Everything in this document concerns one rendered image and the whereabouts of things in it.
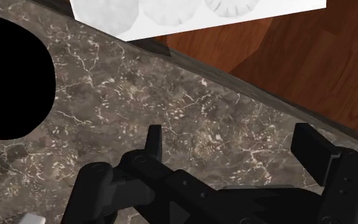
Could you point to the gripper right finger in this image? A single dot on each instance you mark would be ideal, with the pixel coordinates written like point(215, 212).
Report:
point(343, 180)

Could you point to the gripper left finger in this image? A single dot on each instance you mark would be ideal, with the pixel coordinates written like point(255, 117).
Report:
point(141, 186)

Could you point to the small white grey object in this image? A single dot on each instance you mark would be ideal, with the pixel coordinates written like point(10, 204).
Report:
point(33, 219)

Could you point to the black round object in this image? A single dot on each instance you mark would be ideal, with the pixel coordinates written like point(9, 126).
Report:
point(14, 77)

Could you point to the white sheet with round pattern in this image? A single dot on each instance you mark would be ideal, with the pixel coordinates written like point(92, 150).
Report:
point(172, 15)

